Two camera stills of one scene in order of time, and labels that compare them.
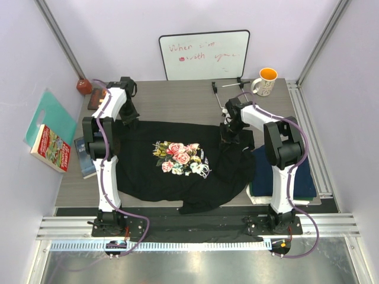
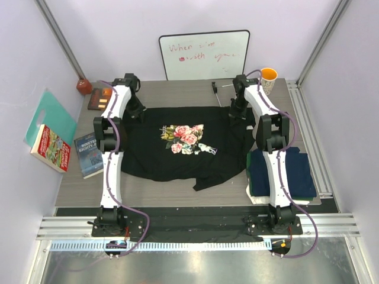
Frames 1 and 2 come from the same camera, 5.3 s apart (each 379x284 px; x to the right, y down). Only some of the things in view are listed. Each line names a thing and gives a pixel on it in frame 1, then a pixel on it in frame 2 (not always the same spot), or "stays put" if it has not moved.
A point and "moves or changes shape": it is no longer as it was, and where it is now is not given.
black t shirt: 190,164 moves or changes shape
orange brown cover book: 95,97 stays put
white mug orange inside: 263,86 stays put
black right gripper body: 229,132 to 238,107
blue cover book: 86,165 stays put
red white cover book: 50,148 stays put
